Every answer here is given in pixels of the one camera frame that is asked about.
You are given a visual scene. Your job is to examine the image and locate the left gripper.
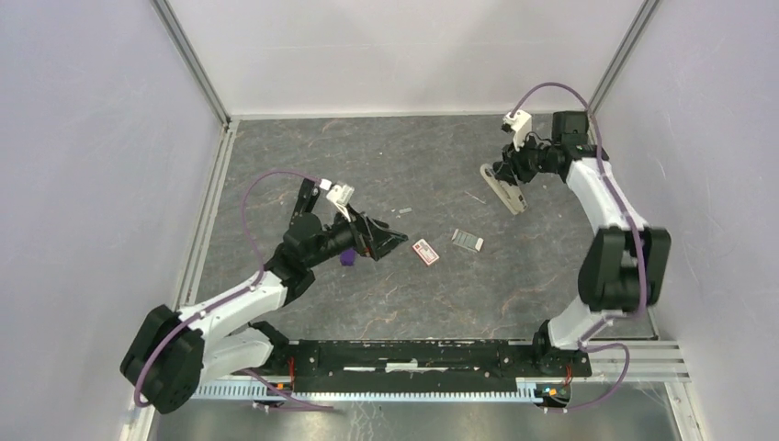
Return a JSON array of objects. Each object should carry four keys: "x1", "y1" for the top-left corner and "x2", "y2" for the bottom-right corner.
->
[{"x1": 305, "y1": 203, "x2": 407, "y2": 268}]

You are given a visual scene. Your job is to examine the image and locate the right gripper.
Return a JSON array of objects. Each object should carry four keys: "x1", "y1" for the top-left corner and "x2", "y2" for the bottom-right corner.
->
[{"x1": 495, "y1": 130, "x2": 559, "y2": 187}]

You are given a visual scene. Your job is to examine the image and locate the staple tray box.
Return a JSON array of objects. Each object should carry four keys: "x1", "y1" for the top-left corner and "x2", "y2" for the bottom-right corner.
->
[{"x1": 451, "y1": 229, "x2": 484, "y2": 253}]

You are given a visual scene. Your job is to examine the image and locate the black stapler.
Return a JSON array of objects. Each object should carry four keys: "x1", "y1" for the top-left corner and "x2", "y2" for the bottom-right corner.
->
[{"x1": 291, "y1": 178, "x2": 321, "y2": 220}]

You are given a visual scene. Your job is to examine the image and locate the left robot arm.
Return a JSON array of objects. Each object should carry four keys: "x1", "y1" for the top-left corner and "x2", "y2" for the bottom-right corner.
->
[{"x1": 119, "y1": 209, "x2": 408, "y2": 414}]

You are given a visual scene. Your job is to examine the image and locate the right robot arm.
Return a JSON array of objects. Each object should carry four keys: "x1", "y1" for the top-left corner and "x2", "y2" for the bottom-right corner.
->
[{"x1": 480, "y1": 110, "x2": 672, "y2": 375}]

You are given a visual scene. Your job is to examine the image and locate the purple red block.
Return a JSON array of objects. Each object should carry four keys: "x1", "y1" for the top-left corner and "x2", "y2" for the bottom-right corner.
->
[{"x1": 339, "y1": 249, "x2": 357, "y2": 266}]

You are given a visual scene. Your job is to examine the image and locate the red white staple box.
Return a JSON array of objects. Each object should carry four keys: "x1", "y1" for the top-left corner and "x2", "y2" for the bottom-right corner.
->
[{"x1": 412, "y1": 239, "x2": 440, "y2": 266}]

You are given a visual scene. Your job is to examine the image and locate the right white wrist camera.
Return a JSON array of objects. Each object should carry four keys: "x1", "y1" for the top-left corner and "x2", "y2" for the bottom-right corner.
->
[{"x1": 501, "y1": 110, "x2": 532, "y2": 151}]

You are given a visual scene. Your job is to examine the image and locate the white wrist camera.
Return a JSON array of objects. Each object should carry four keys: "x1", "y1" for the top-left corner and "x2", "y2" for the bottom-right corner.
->
[
  {"x1": 318, "y1": 178, "x2": 355, "y2": 221},
  {"x1": 501, "y1": 110, "x2": 532, "y2": 151}
]

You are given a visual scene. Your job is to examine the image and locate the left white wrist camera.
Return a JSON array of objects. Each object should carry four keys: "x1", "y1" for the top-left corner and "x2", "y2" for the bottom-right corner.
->
[{"x1": 318, "y1": 178, "x2": 355, "y2": 221}]

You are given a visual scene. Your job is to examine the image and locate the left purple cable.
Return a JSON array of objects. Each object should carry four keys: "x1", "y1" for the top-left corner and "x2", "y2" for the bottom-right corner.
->
[{"x1": 132, "y1": 170, "x2": 323, "y2": 409}]

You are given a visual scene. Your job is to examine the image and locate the purple cable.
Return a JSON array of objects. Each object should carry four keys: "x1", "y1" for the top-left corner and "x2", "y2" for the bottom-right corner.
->
[
  {"x1": 511, "y1": 82, "x2": 647, "y2": 415},
  {"x1": 132, "y1": 170, "x2": 323, "y2": 409}
]

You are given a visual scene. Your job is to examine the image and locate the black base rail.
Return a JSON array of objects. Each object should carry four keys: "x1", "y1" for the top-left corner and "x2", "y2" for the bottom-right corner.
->
[{"x1": 282, "y1": 339, "x2": 593, "y2": 393}]

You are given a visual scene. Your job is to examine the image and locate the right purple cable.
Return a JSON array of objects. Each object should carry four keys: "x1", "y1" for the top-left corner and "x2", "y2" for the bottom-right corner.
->
[{"x1": 511, "y1": 82, "x2": 647, "y2": 415}]

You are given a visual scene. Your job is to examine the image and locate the white cable duct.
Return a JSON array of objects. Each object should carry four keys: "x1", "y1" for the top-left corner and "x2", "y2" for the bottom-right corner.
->
[{"x1": 191, "y1": 379, "x2": 543, "y2": 404}]

